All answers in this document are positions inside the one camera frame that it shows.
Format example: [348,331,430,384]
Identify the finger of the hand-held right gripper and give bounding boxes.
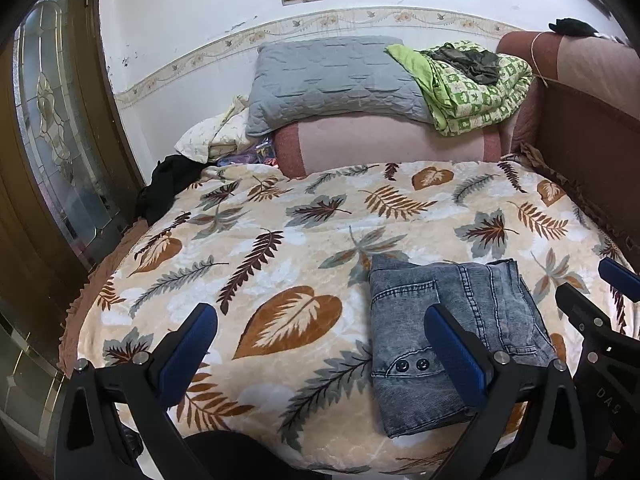
[598,258,640,304]
[555,282,617,337]

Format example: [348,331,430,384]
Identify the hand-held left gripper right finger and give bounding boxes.
[424,304,589,480]

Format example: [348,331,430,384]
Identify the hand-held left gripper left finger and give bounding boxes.
[55,302,221,480]

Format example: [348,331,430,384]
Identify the grey-blue denim pants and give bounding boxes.
[368,254,558,440]

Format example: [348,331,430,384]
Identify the beige leaf-printed blanket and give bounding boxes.
[75,159,640,476]

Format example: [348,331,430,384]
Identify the colourful packet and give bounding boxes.
[220,139,279,168]

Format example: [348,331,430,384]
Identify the cream cloth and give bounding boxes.
[174,94,252,166]

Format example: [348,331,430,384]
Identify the pink and brown sofa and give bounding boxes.
[274,30,640,241]

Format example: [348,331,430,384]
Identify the wooden door with glass panel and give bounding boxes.
[0,0,148,466]

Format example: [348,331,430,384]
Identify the green printed blanket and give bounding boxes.
[385,39,535,137]

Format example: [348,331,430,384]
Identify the small black cloth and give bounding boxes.
[548,18,603,38]

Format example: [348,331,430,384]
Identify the dark olive garment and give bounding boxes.
[429,44,502,86]

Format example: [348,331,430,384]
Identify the grey quilted pillow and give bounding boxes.
[245,35,436,138]

